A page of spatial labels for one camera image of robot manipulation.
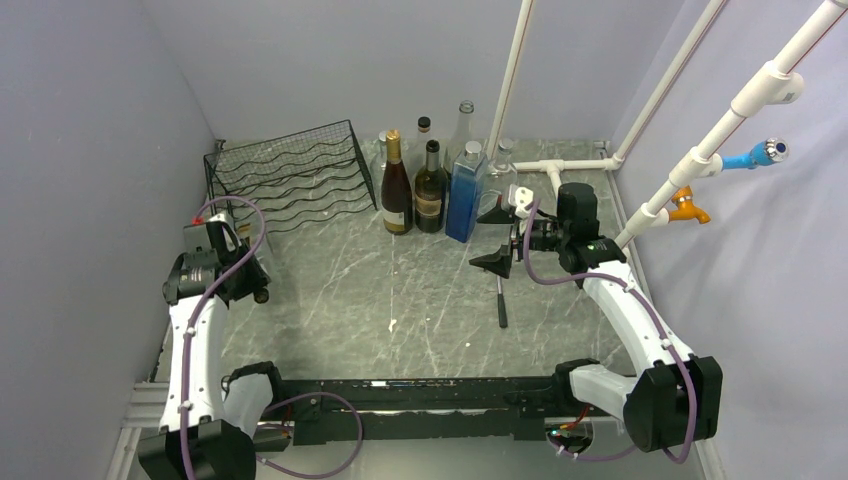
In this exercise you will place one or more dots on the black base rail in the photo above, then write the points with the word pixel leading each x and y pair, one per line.
pixel 521 408

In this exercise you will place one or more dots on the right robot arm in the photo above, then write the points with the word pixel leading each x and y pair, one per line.
pixel 672 399

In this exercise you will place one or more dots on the clear bottle red label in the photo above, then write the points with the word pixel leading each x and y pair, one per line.
pixel 379 160

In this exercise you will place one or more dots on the clear bottle with dark label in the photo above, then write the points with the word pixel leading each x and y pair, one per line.
pixel 462 134

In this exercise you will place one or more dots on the dark bottle silver cap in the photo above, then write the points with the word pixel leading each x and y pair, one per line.
pixel 430 191

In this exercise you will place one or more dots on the clear bottle green label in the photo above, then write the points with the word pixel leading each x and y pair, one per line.
pixel 502 172

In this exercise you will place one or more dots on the small bottle black cap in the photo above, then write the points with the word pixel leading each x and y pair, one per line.
pixel 247 234

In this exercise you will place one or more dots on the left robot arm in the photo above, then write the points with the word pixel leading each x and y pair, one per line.
pixel 209 420

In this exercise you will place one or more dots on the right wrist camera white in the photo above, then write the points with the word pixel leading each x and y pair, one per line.
pixel 518 201

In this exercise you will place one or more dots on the orange tap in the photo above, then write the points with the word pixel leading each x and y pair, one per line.
pixel 685 208

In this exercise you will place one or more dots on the black handled hammer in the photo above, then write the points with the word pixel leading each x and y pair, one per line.
pixel 501 304

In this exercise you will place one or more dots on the black wire wine rack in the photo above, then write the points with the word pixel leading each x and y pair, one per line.
pixel 309 177

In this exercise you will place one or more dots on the amber bottle gold foil neck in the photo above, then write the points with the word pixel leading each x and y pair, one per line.
pixel 396 193

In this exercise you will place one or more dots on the blue glass bottle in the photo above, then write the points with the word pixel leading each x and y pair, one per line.
pixel 467 179

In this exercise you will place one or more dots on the clear frosted short bottle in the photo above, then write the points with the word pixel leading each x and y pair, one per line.
pixel 416 153

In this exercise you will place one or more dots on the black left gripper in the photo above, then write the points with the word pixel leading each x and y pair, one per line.
pixel 241 251

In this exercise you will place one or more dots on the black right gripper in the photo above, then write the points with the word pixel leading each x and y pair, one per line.
pixel 498 262

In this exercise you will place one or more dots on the white pvc pipe frame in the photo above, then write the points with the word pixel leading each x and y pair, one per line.
pixel 631 86

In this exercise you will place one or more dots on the blue tap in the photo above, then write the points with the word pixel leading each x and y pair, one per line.
pixel 769 152

